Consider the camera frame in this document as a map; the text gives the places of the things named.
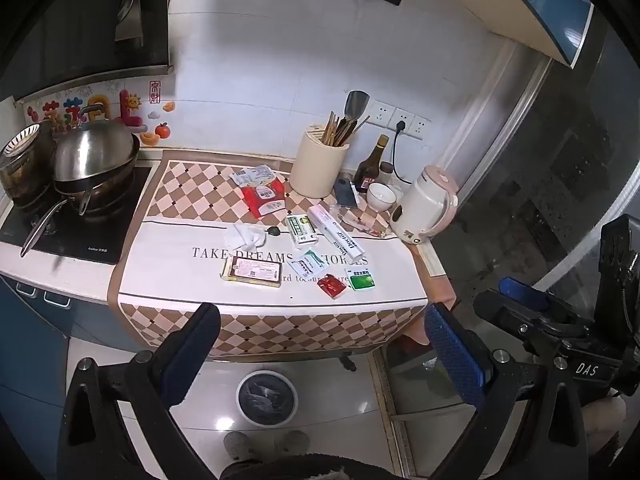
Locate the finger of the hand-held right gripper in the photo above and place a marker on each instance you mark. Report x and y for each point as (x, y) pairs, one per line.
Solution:
(522, 292)
(500, 307)

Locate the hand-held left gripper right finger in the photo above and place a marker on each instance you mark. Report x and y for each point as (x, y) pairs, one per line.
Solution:
(455, 355)

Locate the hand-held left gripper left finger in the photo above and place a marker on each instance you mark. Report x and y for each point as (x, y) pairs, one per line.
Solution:
(192, 350)

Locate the round trash bin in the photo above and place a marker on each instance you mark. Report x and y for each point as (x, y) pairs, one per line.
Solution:
(267, 400)

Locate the clear plastic wrapper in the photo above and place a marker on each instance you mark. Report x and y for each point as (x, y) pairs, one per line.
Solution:
(362, 224)

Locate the person's right forearm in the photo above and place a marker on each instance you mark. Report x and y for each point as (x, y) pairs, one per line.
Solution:
(607, 415)

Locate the checkered table mat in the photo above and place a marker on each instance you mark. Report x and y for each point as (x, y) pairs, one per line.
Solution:
(175, 270)

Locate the yellow flat box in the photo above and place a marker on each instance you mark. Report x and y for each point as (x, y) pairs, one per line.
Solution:
(250, 271)

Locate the grey fuzzy slipper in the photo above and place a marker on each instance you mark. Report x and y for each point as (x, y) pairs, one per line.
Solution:
(239, 446)
(292, 444)

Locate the glass sliding door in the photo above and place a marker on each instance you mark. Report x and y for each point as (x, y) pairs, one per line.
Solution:
(540, 185)

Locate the crumpled white tissue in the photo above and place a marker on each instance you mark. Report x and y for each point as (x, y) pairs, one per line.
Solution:
(245, 237)

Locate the white and pink electric kettle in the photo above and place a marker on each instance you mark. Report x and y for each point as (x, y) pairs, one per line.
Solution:
(420, 205)

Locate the red sachet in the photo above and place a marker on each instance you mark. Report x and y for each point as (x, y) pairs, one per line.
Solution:
(331, 286)

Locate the black key fob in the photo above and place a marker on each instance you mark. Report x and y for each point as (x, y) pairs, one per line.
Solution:
(273, 231)

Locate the white and green sachet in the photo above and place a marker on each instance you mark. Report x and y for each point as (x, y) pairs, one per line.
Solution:
(307, 263)

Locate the black cooktop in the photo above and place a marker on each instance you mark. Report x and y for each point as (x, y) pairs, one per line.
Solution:
(90, 240)

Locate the green and white medicine box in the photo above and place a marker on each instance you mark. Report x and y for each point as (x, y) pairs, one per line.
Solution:
(300, 230)

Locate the white bowl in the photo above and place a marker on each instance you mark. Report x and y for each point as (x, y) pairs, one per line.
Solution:
(381, 197)

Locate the blue base cabinet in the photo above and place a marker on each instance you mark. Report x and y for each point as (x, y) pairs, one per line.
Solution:
(30, 350)

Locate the red tissue pack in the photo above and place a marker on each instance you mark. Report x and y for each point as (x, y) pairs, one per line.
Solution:
(265, 199)

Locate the long white box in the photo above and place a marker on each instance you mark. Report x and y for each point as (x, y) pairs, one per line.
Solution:
(335, 232)

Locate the small jar with dark lid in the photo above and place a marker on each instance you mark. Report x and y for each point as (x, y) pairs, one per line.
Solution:
(386, 172)

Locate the white and blue packet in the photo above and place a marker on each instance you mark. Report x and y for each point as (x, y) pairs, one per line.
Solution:
(252, 176)

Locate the brown sauce bottle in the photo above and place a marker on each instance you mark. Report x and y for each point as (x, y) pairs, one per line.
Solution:
(370, 170)

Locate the blue smartphone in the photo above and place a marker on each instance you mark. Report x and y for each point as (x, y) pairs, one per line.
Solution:
(345, 194)

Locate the cream utensil holder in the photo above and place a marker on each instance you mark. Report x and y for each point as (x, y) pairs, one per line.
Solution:
(317, 170)

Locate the stainless steel pot lid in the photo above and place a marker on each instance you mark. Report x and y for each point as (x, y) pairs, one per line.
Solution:
(95, 147)

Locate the glass pot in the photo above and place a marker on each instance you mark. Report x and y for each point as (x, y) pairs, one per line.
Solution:
(22, 180)

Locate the bundle of chopsticks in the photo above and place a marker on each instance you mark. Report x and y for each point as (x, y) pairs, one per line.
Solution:
(332, 130)

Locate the metal spatula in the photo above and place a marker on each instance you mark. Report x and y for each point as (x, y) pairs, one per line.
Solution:
(356, 105)

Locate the patterned bowl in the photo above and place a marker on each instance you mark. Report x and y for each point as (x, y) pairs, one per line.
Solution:
(20, 142)

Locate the black range hood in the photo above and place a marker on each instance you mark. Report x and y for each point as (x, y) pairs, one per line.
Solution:
(75, 20)

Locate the white wall socket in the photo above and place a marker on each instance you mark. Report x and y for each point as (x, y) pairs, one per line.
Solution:
(402, 119)
(381, 112)
(421, 127)

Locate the group of colourful wall stickers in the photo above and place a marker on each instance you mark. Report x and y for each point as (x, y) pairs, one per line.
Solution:
(127, 107)

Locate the cream and blue wall cabinet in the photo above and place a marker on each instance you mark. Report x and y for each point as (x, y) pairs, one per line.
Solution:
(530, 5)

